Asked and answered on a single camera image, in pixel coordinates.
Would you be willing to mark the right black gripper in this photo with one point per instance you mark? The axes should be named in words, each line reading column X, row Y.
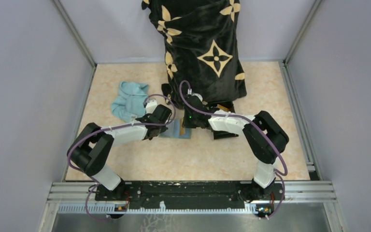
column 186, row 123

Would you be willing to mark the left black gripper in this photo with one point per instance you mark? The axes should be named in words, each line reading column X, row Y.
column 163, row 128

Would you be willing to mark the orange credit card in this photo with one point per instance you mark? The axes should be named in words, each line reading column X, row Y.
column 182, row 130

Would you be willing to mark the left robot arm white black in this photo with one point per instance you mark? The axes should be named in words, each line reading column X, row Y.
column 90, row 150

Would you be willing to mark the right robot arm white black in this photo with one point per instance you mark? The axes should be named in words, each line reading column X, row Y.
column 265, row 137

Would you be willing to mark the black card tray box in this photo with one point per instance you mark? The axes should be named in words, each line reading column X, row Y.
column 228, row 107

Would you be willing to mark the light blue cloth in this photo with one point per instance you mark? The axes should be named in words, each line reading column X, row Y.
column 129, row 101

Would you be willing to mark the black beige flower-patterned blanket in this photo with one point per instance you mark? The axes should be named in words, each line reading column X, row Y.
column 201, row 47

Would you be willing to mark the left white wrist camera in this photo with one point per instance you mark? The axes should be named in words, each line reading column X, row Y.
column 150, row 105

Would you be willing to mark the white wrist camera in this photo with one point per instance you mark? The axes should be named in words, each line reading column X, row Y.
column 197, row 95
column 150, row 105

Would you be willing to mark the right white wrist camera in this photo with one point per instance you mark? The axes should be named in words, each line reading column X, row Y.
column 197, row 95

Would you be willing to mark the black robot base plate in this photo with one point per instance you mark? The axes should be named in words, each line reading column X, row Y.
column 189, row 194

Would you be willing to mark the white slotted cable duct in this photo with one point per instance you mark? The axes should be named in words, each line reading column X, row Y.
column 111, row 208

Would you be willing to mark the aluminium frame rail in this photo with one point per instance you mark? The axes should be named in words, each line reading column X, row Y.
column 294, row 191

